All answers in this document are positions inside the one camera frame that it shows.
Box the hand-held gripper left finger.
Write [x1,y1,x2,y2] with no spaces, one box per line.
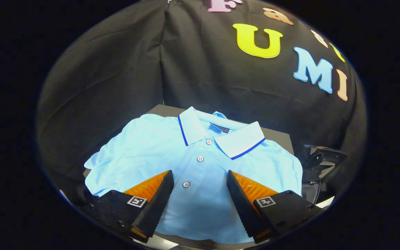
[81,170,175,243]

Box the black backdrop cloth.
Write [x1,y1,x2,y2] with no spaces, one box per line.
[36,0,367,209]

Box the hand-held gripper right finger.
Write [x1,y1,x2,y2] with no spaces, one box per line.
[227,170,321,244]

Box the light blue polo shirt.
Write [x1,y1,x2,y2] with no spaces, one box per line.
[84,106,303,244]

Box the dark cabinet with grey door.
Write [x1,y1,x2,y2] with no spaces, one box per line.
[81,104,295,250]

